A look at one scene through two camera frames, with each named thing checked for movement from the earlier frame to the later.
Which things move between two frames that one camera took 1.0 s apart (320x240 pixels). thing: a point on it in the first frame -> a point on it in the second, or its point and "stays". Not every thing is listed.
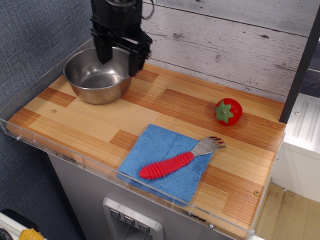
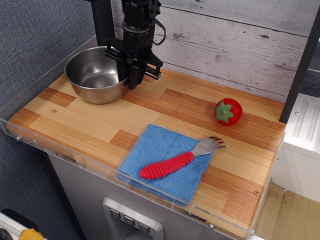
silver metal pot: (94, 83) stays
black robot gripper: (119, 21) -> (137, 50)
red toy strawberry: (228, 111) stays
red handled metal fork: (210, 144) stays
